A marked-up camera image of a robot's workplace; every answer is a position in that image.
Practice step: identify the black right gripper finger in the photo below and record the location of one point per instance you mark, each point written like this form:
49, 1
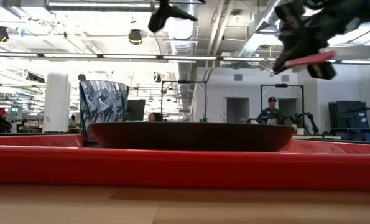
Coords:
323, 71
288, 56

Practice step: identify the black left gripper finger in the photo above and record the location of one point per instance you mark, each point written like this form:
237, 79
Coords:
183, 14
156, 20

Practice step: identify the red plastic utensil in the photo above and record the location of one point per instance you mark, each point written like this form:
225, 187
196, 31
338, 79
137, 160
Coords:
312, 59

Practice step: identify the dark round plate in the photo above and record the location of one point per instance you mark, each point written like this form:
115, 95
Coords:
191, 137

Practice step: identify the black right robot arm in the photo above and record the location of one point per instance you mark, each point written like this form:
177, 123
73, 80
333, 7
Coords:
365, 11

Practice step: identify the black background robot arm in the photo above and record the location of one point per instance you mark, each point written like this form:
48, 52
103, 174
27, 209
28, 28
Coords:
310, 121

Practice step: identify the faceted clear cup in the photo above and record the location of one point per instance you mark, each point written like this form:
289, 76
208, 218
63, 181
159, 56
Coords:
102, 102

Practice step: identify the red plastic tray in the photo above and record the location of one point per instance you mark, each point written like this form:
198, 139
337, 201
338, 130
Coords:
184, 169

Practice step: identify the black ceiling lamp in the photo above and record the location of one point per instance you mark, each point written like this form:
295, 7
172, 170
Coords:
0, 33
135, 36

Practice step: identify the long ceiling light strip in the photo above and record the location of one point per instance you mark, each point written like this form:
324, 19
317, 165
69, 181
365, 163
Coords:
128, 56

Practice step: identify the blue storage rack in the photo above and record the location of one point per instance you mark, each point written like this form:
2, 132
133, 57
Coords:
348, 119

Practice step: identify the black monitor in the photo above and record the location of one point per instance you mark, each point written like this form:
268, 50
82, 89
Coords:
136, 109

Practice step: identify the white column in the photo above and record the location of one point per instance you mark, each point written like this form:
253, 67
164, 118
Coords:
56, 102

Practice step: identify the black metal frame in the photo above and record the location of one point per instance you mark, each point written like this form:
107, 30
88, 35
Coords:
281, 85
184, 82

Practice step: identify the silver ventilation duct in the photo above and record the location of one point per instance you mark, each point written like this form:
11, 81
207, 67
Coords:
183, 46

